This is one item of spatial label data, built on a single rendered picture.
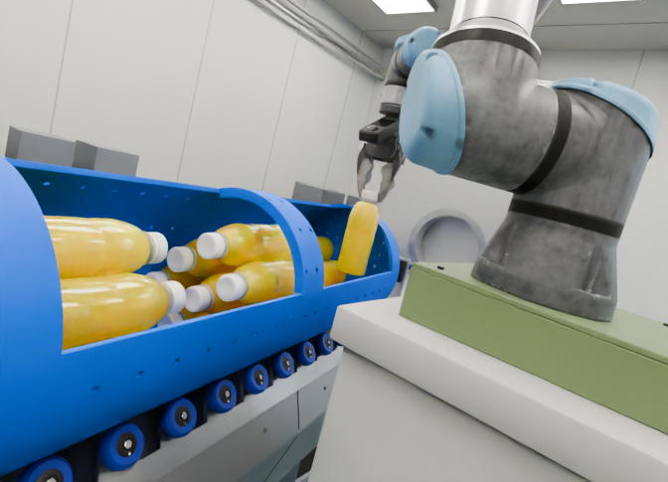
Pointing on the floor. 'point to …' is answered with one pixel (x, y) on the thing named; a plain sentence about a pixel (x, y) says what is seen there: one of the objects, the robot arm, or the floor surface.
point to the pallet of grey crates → (321, 195)
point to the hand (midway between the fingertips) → (370, 194)
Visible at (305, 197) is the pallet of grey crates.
